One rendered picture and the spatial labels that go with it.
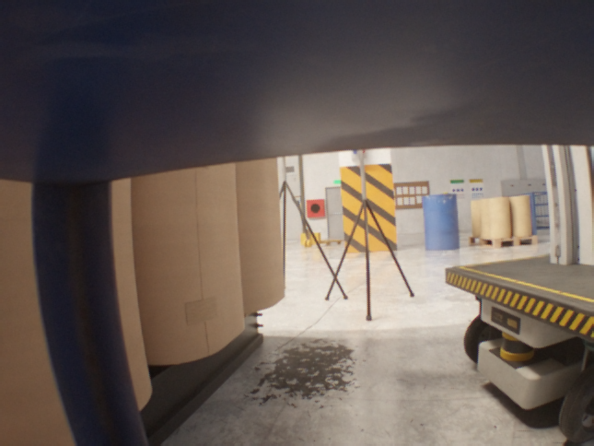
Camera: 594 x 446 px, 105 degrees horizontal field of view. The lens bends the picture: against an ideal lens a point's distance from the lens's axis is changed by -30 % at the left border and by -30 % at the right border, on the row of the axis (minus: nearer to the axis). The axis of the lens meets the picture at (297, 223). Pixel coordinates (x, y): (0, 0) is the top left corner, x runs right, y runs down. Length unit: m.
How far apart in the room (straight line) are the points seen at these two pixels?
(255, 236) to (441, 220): 4.35
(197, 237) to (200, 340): 0.22
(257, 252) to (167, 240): 0.47
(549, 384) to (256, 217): 0.97
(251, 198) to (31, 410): 0.89
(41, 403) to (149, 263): 0.37
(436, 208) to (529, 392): 4.59
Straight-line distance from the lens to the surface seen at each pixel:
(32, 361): 0.41
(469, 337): 1.06
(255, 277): 1.07
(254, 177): 1.09
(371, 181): 5.60
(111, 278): 0.19
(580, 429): 0.76
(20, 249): 0.39
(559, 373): 0.82
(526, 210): 5.48
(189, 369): 0.92
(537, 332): 0.73
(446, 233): 5.22
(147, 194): 0.67
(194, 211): 0.69
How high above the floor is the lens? 0.47
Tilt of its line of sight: 1 degrees up
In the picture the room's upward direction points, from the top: 3 degrees counter-clockwise
